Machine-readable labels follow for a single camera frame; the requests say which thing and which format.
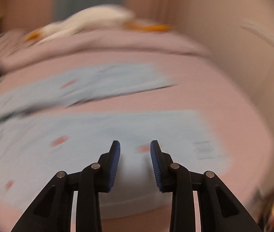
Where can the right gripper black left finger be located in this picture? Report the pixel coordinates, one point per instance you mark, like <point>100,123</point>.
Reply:
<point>51,210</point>

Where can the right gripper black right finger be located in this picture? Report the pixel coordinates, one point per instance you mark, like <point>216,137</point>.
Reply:
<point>219,209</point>

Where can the light blue pants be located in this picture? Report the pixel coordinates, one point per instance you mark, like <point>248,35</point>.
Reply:
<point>33,147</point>

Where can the pink bed sheet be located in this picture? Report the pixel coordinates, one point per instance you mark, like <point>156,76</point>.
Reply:
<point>199,85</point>

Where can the pink quilt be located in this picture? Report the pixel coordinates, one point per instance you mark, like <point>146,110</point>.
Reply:
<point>14,54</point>

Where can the white goose plush toy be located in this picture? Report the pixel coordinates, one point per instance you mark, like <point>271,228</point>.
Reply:
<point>96,17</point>

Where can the pink curtain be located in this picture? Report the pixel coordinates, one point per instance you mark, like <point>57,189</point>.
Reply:
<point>32,14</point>

